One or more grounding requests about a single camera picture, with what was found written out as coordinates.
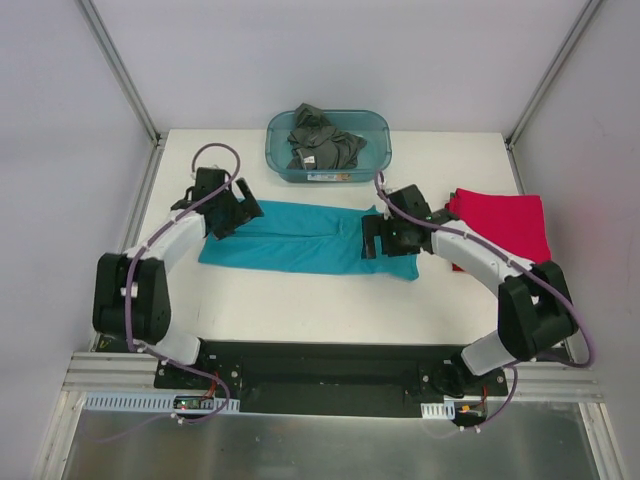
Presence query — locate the teal t shirt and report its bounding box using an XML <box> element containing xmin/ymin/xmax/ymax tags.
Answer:
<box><xmin>198</xmin><ymin>200</ymin><xmax>419</xmax><ymax>281</ymax></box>

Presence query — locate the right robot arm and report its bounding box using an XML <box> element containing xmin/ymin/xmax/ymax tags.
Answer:
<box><xmin>362</xmin><ymin>185</ymin><xmax>578</xmax><ymax>395</ymax></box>

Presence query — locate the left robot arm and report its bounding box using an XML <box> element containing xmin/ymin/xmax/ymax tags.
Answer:
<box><xmin>92</xmin><ymin>168</ymin><xmax>263</xmax><ymax>389</ymax></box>

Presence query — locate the dark grey crumpled shirt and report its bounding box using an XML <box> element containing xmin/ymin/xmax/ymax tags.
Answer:
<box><xmin>287</xmin><ymin>103</ymin><xmax>367</xmax><ymax>170</ymax></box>

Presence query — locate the teal plastic bin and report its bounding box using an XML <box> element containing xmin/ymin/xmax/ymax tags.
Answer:
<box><xmin>265</xmin><ymin>109</ymin><xmax>392</xmax><ymax>183</ymax></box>

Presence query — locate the folded red t shirt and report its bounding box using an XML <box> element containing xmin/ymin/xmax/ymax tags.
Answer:
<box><xmin>445</xmin><ymin>188</ymin><xmax>552</xmax><ymax>263</ymax></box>

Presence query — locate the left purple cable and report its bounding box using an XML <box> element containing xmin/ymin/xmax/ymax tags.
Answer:
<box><xmin>79</xmin><ymin>143</ymin><xmax>244</xmax><ymax>444</ymax></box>

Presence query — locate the left aluminium frame post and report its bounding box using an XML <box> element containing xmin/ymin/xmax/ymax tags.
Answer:
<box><xmin>75</xmin><ymin>0</ymin><xmax>162</xmax><ymax>145</ymax></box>

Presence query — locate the aluminium frame post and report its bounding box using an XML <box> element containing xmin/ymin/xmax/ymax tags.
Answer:
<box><xmin>75</xmin><ymin>0</ymin><xmax>162</xmax><ymax>145</ymax></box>
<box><xmin>505</xmin><ymin>0</ymin><xmax>606</xmax><ymax>151</ymax></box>

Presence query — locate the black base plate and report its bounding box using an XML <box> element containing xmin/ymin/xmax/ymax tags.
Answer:
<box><xmin>153</xmin><ymin>340</ymin><xmax>508</xmax><ymax>418</ymax></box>

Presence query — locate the right white cable duct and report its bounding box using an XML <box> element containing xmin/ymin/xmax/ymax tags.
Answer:
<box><xmin>420</xmin><ymin>400</ymin><xmax>456</xmax><ymax>421</ymax></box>

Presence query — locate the white cable duct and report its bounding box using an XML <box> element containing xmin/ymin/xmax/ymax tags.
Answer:
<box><xmin>84</xmin><ymin>392</ymin><xmax>240</xmax><ymax>416</ymax></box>
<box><xmin>420</xmin><ymin>400</ymin><xmax>456</xmax><ymax>421</ymax></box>

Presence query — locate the left white cable duct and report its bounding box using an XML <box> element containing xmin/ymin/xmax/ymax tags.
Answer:
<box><xmin>84</xmin><ymin>392</ymin><xmax>240</xmax><ymax>416</ymax></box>

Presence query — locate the aluminium front rail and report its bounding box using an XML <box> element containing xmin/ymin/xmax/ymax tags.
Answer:
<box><xmin>62</xmin><ymin>352</ymin><xmax>604</xmax><ymax>403</ymax></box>

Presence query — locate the right aluminium frame post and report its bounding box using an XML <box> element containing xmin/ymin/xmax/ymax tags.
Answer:
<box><xmin>505</xmin><ymin>0</ymin><xmax>606</xmax><ymax>151</ymax></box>

